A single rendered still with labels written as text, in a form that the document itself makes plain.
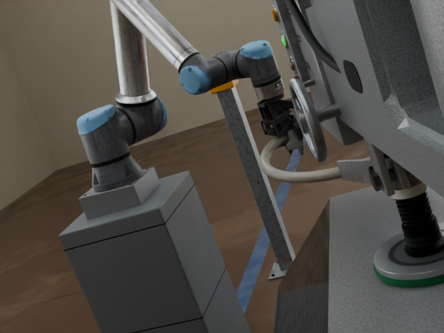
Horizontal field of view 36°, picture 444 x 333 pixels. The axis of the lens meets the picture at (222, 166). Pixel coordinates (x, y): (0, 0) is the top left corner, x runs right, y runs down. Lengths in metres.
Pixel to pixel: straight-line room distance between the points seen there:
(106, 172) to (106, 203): 0.11
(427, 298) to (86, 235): 1.41
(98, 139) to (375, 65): 1.68
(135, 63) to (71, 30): 6.56
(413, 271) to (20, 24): 8.28
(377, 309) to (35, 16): 8.18
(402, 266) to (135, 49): 1.40
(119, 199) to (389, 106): 1.68
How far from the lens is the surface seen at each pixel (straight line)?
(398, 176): 1.09
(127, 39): 2.42
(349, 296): 1.36
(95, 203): 2.44
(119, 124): 2.43
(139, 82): 2.46
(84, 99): 9.09
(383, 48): 0.80
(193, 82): 2.01
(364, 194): 1.85
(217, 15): 8.33
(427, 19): 0.60
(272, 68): 2.04
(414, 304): 1.27
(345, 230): 1.65
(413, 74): 0.82
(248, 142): 3.33
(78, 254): 2.44
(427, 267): 1.32
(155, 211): 2.26
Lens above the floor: 1.42
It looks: 13 degrees down
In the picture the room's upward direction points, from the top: 20 degrees counter-clockwise
